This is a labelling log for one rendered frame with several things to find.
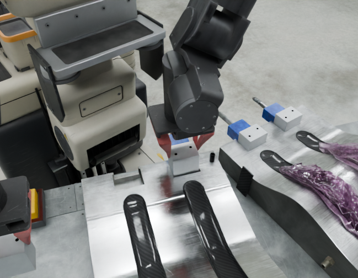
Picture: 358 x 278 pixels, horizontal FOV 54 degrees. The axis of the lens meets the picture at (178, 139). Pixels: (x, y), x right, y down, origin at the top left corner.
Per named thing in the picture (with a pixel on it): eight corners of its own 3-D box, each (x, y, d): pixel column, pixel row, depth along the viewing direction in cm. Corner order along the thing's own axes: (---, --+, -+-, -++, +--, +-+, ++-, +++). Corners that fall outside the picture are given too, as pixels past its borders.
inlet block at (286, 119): (244, 109, 88) (247, 92, 84) (258, 102, 90) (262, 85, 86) (282, 139, 80) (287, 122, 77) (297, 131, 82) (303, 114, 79)
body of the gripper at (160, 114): (217, 127, 57) (220, 92, 52) (157, 141, 56) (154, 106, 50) (204, 102, 62) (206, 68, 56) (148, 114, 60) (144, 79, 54)
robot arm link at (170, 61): (197, 39, 51) (158, 44, 50) (209, 67, 47) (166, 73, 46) (195, 78, 56) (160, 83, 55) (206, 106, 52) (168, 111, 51)
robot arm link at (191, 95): (239, 26, 50) (188, 1, 45) (269, 74, 42) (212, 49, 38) (195, 89, 56) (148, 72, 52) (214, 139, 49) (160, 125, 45)
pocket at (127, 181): (113, 184, 68) (111, 172, 65) (140, 178, 69) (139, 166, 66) (117, 203, 65) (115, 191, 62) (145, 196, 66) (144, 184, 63)
